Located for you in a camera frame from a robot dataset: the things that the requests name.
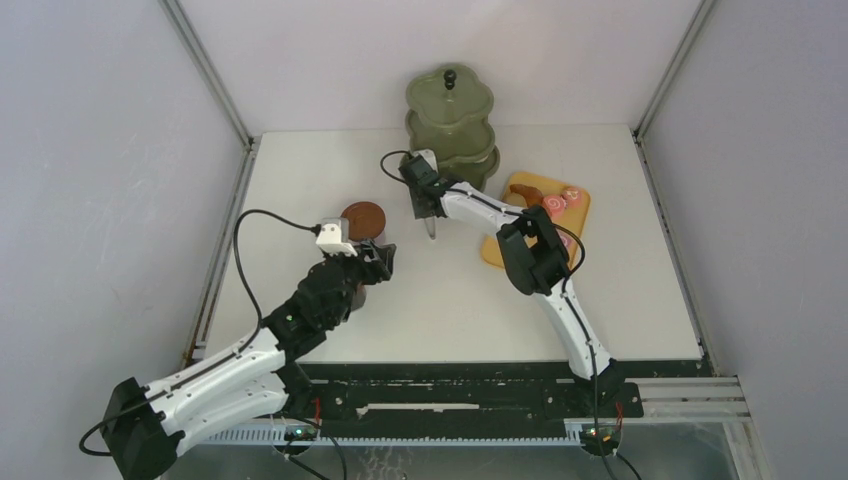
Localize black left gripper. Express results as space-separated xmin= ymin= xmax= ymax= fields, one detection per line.
xmin=321 ymin=238 xmax=394 ymax=327

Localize black metal food tongs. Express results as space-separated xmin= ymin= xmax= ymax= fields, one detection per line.
xmin=424 ymin=217 xmax=437 ymax=240

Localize green three-tier dessert stand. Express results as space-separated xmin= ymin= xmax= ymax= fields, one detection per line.
xmin=405 ymin=63 xmax=500 ymax=190

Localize yellow serving tray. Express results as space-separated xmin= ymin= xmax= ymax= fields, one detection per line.
xmin=480 ymin=171 xmax=591 ymax=270

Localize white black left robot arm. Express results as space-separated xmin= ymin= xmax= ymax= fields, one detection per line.
xmin=98 ymin=241 xmax=396 ymax=479

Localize brown croissant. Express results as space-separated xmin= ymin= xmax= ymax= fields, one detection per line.
xmin=509 ymin=184 xmax=544 ymax=208

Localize pink swirl cake slice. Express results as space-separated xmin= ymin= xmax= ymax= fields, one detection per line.
xmin=542 ymin=195 xmax=568 ymax=220

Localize pink strawberry cake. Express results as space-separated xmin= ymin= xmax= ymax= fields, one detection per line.
xmin=560 ymin=186 xmax=584 ymax=209

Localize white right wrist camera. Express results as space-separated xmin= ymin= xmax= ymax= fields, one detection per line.
xmin=413 ymin=149 xmax=438 ymax=171

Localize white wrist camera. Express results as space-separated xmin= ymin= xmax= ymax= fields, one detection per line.
xmin=315 ymin=217 xmax=356 ymax=257
xmin=413 ymin=149 xmax=438 ymax=171

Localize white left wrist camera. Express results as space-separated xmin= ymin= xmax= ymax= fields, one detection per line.
xmin=315 ymin=217 xmax=356 ymax=257

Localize black left camera cable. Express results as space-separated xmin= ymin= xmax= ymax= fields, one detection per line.
xmin=231 ymin=209 xmax=323 ymax=352

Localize black camera cable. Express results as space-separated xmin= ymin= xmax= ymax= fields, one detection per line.
xmin=231 ymin=209 xmax=323 ymax=352
xmin=380 ymin=150 xmax=601 ymax=458

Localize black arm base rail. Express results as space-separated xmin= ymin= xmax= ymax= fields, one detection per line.
xmin=279 ymin=361 xmax=645 ymax=441

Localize black right camera cable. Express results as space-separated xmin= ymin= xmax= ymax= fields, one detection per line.
xmin=380 ymin=150 xmax=601 ymax=458

